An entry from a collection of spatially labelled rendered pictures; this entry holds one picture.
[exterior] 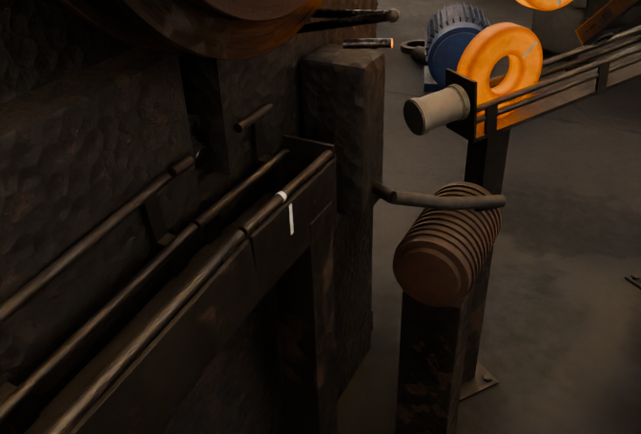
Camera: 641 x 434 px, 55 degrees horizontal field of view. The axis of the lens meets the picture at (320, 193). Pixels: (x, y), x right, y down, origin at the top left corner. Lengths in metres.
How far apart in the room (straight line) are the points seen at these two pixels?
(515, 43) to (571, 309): 0.84
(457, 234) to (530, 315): 0.72
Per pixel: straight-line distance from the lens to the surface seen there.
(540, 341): 1.58
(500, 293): 1.69
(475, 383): 1.44
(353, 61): 0.82
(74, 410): 0.53
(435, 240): 0.93
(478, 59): 1.01
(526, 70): 1.09
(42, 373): 0.58
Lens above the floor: 1.07
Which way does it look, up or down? 31 degrees down
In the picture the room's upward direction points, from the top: 2 degrees counter-clockwise
